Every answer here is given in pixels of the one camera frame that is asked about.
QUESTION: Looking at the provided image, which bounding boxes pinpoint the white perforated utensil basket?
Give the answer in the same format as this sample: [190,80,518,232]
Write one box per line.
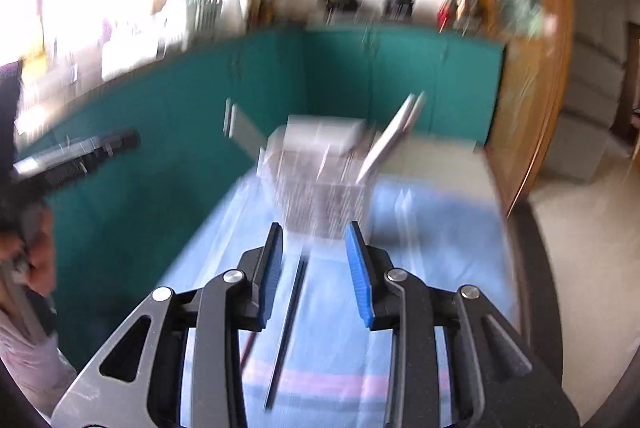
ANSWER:
[256,114,381,241]

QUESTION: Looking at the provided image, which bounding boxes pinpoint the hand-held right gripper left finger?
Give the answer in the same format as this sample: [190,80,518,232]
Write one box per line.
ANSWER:
[50,222,286,428]

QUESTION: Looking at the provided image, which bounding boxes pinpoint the black chopstick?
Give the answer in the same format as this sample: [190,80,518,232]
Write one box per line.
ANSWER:
[263,255,308,410]

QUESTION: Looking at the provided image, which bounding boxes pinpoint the blue striped cloth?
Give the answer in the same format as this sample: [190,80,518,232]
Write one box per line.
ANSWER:
[155,168,521,428]

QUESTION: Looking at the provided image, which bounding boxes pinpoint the white dish rack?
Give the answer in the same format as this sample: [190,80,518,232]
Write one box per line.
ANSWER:
[184,0,251,36]

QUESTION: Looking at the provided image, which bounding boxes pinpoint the black wok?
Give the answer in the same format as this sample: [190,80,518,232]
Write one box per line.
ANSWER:
[324,0,362,17]

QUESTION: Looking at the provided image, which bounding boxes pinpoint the wooden glass sliding door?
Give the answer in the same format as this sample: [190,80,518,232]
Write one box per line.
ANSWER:
[475,0,576,216]

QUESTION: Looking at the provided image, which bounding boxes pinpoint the pinkish brown chopstick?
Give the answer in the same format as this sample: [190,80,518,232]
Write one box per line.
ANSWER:
[380,92,427,149]

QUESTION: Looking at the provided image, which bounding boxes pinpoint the green base cabinets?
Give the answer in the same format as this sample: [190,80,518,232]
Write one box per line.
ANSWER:
[20,25,506,369]

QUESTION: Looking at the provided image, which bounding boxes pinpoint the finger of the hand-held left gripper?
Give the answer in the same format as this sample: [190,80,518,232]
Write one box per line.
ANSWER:
[12,130,142,197]

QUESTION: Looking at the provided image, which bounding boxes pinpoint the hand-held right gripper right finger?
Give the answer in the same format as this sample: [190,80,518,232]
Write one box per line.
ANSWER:
[345,221,581,428]

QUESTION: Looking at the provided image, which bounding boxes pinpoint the grey refrigerator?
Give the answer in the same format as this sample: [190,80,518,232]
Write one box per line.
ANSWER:
[542,0,627,183]

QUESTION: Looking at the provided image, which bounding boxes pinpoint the black cooking pot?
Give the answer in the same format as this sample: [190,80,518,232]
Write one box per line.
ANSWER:
[384,0,417,17]

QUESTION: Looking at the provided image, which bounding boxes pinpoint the white chopstick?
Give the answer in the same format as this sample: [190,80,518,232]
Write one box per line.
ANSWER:
[356,94,418,185]

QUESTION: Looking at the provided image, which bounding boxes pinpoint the person's left hand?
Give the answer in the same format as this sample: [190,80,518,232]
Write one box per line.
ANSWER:
[20,203,57,296]

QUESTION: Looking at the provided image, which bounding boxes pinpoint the person's left forearm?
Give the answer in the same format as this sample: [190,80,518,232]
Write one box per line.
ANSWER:
[0,298,78,416]

